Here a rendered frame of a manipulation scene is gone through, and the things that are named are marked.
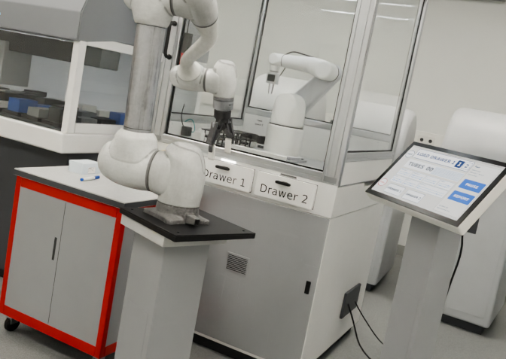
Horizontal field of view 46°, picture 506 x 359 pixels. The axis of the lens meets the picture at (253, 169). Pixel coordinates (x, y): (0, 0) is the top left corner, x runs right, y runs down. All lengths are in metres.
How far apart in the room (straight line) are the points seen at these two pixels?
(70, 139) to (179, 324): 1.27
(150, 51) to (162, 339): 1.02
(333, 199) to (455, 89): 3.32
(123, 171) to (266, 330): 1.11
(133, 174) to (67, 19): 1.20
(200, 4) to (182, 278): 0.95
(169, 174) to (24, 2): 1.56
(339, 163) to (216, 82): 0.63
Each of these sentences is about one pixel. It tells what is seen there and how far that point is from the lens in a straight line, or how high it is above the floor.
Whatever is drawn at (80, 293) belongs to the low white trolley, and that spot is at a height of 0.32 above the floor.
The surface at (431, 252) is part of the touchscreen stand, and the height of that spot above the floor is 0.81.
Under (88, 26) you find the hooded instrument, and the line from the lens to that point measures 3.10.
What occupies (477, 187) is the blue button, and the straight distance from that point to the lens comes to 2.23.
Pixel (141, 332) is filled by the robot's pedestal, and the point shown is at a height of 0.38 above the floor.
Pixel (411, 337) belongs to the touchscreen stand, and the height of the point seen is 0.47.
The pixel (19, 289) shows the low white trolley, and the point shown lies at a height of 0.23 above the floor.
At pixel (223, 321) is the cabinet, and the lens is 2.95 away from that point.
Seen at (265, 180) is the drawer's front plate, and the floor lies 0.89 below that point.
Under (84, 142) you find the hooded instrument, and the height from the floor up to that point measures 0.86.
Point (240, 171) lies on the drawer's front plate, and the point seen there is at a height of 0.90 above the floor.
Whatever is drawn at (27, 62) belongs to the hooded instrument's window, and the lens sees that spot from 3.30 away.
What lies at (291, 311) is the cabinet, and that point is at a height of 0.34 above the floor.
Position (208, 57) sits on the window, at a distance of 2.91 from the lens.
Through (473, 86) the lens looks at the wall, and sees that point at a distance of 5.75.
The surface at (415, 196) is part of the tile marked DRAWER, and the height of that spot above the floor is 1.01.
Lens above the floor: 1.28
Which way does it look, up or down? 7 degrees down
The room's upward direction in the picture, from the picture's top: 11 degrees clockwise
